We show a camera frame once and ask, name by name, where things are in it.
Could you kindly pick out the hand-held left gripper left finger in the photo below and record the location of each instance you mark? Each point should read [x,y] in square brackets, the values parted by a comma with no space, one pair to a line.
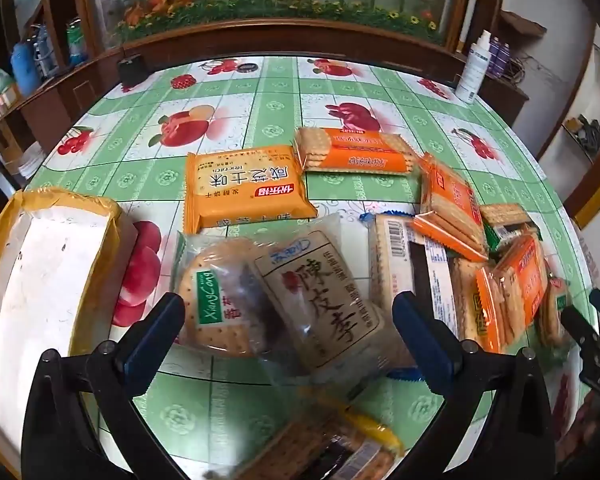
[150,342]

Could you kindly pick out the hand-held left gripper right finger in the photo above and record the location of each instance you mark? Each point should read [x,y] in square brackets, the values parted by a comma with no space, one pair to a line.
[425,342]

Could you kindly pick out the orange cracker packet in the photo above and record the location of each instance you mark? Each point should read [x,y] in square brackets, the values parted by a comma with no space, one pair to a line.
[490,310]
[452,200]
[365,152]
[525,275]

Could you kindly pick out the blue white cracker packet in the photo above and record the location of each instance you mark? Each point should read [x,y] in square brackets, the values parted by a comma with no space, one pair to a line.
[400,255]

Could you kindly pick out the beige plum snack packet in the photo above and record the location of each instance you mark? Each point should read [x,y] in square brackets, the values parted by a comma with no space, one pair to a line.
[325,300]

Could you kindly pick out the cardboard box with yellow tape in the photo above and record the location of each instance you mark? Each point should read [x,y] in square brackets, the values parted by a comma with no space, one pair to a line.
[55,285]

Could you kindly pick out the dark green cracker packet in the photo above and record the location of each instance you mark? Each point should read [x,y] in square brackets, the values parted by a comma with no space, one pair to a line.
[505,222]

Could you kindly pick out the yellow cracker packet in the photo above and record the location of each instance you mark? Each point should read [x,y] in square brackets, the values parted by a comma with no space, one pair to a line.
[330,450]

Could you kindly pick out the small green label cracker packet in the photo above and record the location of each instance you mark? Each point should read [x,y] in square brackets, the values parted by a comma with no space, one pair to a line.
[552,310]

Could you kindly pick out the clear round cracker packet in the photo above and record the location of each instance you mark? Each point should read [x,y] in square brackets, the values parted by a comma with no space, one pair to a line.
[215,300]

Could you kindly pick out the dark clutter pile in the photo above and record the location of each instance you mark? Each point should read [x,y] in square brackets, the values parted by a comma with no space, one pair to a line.
[585,132]

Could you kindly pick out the flat orange snack packet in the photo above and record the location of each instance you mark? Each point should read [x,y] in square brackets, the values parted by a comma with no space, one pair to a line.
[245,185]

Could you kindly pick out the white bucket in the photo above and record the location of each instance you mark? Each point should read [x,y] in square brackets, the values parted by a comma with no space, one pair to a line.
[27,162]

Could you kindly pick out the purple bottle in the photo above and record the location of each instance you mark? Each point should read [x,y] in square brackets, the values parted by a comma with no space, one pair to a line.
[502,57]

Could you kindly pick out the white spray bottle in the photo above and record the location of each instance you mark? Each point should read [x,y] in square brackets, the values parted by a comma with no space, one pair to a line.
[472,70]

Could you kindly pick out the fruit printed tablecloth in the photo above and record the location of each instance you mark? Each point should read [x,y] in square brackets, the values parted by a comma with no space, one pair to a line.
[280,105]

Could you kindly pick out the small black box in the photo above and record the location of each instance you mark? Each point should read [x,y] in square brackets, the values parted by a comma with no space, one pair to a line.
[131,71]

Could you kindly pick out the small cardboard box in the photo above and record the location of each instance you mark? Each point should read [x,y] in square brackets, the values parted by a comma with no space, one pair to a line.
[5,102]

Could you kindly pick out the blue thermos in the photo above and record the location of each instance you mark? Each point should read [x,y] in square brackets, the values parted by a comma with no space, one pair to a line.
[25,70]

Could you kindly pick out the green plastic bag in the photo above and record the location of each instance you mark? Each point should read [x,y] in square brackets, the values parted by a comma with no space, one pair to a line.
[1,81]

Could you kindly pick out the clear water bottle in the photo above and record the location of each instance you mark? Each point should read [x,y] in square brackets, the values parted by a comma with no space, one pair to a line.
[45,52]

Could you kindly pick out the green label water bottle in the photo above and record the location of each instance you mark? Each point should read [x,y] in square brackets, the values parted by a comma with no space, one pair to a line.
[77,42]

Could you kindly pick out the wooden cabinet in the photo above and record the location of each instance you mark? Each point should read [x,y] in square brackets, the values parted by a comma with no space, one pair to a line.
[280,40]

